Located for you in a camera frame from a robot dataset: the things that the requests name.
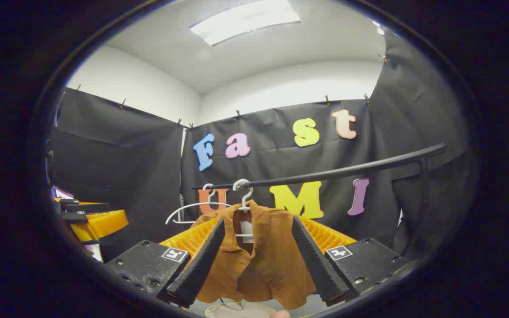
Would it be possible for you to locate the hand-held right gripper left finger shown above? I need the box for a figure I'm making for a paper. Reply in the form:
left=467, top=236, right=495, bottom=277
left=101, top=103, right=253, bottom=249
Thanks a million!
left=103, top=216, right=226, bottom=309

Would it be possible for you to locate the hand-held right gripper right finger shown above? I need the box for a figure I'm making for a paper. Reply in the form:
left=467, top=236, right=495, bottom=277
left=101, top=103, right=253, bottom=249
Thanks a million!
left=291, top=215, right=410, bottom=307

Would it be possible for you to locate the brown shirt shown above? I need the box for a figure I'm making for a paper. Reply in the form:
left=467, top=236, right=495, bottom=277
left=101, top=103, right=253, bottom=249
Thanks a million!
left=191, top=200, right=317, bottom=310

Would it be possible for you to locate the white plastic hanger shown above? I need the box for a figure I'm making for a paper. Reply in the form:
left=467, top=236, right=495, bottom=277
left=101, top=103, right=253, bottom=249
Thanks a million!
left=165, top=183, right=233, bottom=225

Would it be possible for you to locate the white hanger with wrapped hook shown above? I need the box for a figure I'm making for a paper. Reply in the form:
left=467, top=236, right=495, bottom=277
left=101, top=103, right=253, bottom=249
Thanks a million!
left=232, top=179, right=255, bottom=239

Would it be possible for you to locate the black backdrop cloth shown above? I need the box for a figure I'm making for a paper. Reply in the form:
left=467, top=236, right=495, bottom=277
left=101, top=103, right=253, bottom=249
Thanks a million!
left=47, top=31, right=471, bottom=265

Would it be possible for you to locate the long ceiling light panel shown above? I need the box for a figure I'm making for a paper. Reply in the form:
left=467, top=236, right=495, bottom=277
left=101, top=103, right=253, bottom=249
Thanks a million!
left=188, top=0, right=301, bottom=47

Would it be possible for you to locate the black clothes rack rail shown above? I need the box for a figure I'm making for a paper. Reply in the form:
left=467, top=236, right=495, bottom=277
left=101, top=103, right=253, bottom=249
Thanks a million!
left=193, top=142, right=446, bottom=259

